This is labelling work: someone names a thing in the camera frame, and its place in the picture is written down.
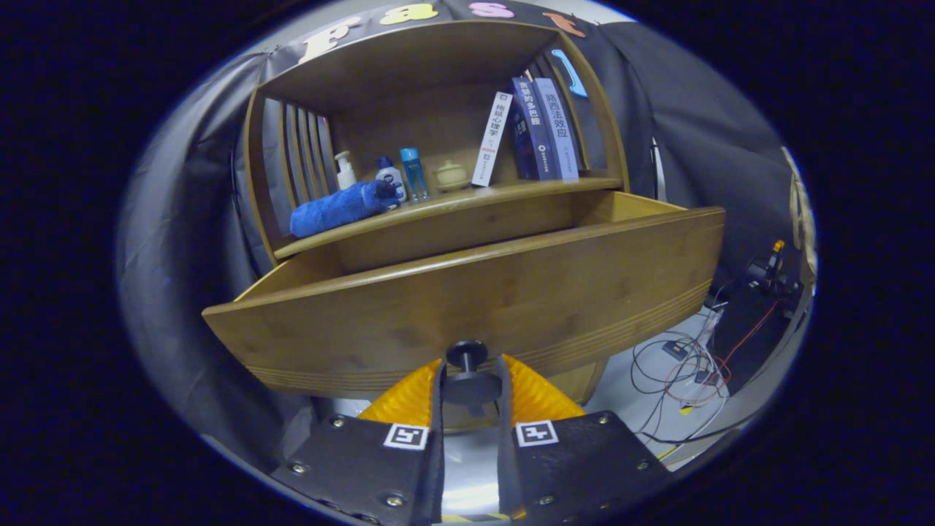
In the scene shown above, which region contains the beige lidded teacup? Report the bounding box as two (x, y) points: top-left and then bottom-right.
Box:
(432, 160), (470, 193)

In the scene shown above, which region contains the white pump bottle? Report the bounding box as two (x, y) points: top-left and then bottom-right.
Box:
(335, 150), (359, 192)

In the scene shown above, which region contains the black backdrop stand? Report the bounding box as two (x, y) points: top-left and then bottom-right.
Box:
(650, 139), (669, 202)

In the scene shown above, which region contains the tangle of floor cables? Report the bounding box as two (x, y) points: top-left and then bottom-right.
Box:
(632, 303), (786, 446)

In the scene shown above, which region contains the white bottle with blue cap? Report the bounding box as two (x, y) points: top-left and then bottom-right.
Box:
(375, 156), (407, 203)

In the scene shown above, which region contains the folded blue towel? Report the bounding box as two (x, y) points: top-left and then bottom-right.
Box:
(289, 179), (401, 239)

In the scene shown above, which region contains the clear blue bottle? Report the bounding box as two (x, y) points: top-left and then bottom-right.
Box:
(399, 148), (430, 202)

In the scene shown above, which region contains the wooden cabinet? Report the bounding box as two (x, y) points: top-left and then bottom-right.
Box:
(245, 20), (633, 432)

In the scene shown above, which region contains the dark blue book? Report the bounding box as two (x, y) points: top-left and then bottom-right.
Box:
(509, 77), (563, 181)

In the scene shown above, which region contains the dark equipment pile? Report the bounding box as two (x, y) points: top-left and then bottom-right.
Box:
(745, 241), (801, 300)

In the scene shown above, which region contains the wooden countertop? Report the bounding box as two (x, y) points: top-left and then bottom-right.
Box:
(274, 178), (625, 260)

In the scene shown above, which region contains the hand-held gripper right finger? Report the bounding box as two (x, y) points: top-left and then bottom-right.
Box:
(497, 354), (673, 521)

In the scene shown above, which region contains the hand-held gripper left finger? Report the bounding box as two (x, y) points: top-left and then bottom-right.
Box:
(270, 357), (448, 526)

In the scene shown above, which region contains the white book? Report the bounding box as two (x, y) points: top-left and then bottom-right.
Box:
(471, 91), (514, 188)

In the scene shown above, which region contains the pale blue book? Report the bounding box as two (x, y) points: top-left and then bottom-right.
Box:
(533, 77), (580, 180)

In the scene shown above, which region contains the wooden drawer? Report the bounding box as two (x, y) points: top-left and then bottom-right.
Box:
(202, 191), (726, 410)

